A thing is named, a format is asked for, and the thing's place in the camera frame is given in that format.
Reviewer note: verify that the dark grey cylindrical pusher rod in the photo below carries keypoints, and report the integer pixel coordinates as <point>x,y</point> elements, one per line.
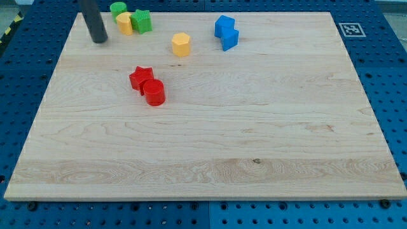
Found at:
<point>93,20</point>

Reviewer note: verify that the yellow heart block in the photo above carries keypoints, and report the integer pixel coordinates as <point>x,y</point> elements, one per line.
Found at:
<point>124,23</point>

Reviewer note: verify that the green cylinder block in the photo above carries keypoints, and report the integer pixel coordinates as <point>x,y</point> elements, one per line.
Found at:
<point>117,8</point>

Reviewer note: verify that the green star block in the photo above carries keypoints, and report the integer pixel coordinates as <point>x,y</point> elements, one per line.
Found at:
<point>141,21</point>

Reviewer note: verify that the red star block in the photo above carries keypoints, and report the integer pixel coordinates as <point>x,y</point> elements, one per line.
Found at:
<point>139,77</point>

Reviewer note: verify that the yellow hexagon block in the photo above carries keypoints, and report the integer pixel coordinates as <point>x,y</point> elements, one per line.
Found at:
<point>181,44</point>

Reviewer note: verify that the red cylinder block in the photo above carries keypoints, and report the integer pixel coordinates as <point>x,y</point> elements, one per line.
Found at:
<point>154,92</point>

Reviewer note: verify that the blue cube block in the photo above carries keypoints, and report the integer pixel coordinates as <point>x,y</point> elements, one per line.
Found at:
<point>223,21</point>

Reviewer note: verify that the blue pentagon block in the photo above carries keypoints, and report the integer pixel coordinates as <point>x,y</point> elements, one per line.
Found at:
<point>229,38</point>

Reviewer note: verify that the light wooden board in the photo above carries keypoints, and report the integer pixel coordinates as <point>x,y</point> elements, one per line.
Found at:
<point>281,116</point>

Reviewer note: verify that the black bolt front left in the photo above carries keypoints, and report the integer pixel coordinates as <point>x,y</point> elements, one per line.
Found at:
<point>32,206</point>

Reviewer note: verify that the black bolt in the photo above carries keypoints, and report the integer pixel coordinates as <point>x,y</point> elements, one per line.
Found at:
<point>32,206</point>
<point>385,204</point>

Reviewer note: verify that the white fiducial marker tag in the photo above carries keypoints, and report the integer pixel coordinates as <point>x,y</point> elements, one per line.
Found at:
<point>352,30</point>

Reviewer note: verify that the black bolt front right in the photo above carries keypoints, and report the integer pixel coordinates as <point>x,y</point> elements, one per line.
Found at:
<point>385,204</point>

